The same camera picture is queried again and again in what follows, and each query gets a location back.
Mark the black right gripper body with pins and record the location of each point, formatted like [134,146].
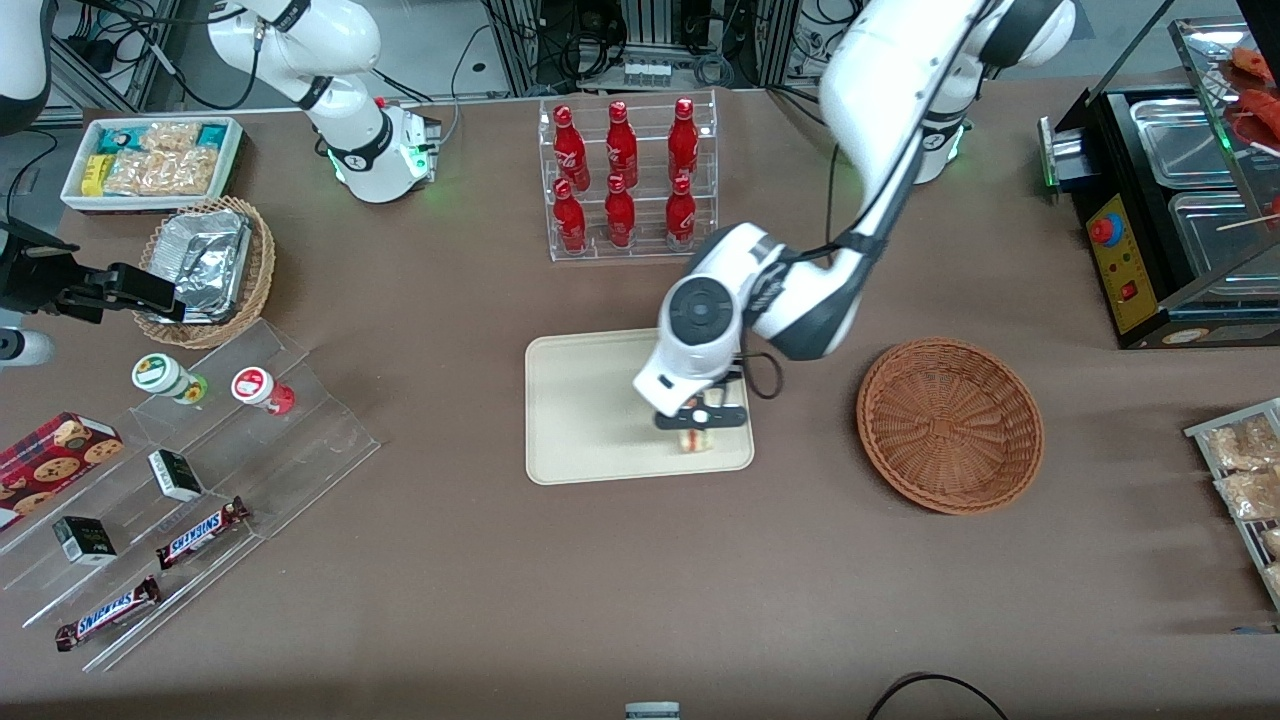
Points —
[38,281]

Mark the triangular sandwich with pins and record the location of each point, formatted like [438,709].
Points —
[697,441]

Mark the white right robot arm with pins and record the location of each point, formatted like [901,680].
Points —
[365,150]

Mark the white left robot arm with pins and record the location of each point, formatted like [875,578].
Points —
[895,90]

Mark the light tan wicker basket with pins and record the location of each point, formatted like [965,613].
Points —
[260,270]

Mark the beige plastic tray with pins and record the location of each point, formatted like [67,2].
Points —
[590,410]

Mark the brown round wicker basket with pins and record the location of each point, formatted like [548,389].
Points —
[950,425]

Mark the green lid white cup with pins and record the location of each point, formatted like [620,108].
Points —
[160,373]

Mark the aluminium foil container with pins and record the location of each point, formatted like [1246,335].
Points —
[205,260]

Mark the large clear rice cracker bag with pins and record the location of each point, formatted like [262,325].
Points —
[165,172]

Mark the yellow snack packet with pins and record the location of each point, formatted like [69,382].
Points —
[94,175]

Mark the red lid white cup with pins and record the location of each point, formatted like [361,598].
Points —
[255,385]

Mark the teal snack packet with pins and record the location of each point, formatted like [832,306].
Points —
[118,140]
[212,135]

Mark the small clear rice cracker bag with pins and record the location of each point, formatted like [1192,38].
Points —
[170,136]

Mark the white rectangular snack bin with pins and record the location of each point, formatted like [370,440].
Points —
[235,160]

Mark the small black carton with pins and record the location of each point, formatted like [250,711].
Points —
[175,475]
[85,540]

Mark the red cookie box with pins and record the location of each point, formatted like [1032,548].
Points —
[50,465]

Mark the clear acrylic stepped display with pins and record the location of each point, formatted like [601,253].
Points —
[300,440]

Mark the red cola bottle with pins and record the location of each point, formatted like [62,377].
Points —
[680,218]
[620,218]
[570,222]
[570,150]
[683,140]
[621,145]

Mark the clear acrylic bottle rack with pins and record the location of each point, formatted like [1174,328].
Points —
[650,215]

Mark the Snickers chocolate bar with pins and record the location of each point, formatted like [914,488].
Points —
[108,613]
[200,533]

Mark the small grey box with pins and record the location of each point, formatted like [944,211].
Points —
[652,711]

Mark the white power strip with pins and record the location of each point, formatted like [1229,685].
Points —
[646,73]

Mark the black food warmer cabinet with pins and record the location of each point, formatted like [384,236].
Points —
[1125,270]

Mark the steel food pan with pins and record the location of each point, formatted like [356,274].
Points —
[1215,235]
[1180,140]

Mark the clear bag of pastries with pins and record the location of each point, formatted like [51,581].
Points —
[1272,543]
[1245,445]
[1274,580]
[1250,495]

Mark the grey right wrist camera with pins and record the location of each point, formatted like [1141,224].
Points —
[25,347]

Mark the aluminium frame rack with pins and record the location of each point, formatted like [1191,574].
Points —
[750,40]

